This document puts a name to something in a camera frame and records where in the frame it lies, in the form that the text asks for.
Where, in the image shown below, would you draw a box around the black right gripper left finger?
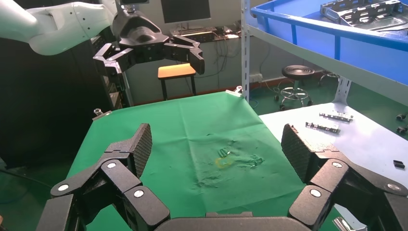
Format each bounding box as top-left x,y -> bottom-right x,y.
37,123 -> 171,231

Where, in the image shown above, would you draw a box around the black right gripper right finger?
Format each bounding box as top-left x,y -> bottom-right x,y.
280,123 -> 408,231

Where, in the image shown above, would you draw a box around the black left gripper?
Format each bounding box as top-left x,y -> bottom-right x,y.
93,10 -> 205,77

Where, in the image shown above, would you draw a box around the orange-topped square stool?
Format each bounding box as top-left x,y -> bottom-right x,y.
157,63 -> 198,102

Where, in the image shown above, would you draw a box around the silver binder clip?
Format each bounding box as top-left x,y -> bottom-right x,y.
92,108 -> 113,121
225,85 -> 243,98
332,217 -> 368,231

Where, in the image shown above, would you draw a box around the black equipment rack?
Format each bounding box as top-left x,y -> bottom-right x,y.
90,34 -> 134,110

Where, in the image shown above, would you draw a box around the dark desktop equipment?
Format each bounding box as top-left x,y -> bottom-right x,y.
170,26 -> 240,43

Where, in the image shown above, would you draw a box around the dark computer monitor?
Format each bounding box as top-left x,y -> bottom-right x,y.
160,0 -> 212,25

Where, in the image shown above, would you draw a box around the small toothed metal strip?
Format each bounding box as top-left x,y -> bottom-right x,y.
305,121 -> 341,134
319,110 -> 354,123

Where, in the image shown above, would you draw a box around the green table cloth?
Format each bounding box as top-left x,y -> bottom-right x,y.
67,90 -> 342,231

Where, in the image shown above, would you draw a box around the black partition panel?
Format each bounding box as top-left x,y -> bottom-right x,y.
0,37 -> 113,169

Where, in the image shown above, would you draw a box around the chrome stool base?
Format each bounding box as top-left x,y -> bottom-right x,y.
318,70 -> 341,87

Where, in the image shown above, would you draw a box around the blue plastic bin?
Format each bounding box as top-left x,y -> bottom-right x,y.
250,0 -> 408,87

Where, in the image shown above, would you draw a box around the notched stamped metal plate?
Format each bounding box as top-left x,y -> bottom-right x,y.
343,13 -> 408,32

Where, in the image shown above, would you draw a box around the silver stamped metal plate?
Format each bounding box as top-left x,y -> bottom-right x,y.
320,0 -> 401,24

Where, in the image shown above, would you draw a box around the hanging black cables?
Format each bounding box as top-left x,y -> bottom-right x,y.
212,38 -> 238,80

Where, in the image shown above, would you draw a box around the white slotted steel post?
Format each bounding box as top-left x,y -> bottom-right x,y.
241,0 -> 252,103
332,76 -> 352,105

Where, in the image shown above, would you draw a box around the black floor cable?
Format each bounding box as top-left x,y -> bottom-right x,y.
0,168 -> 53,189

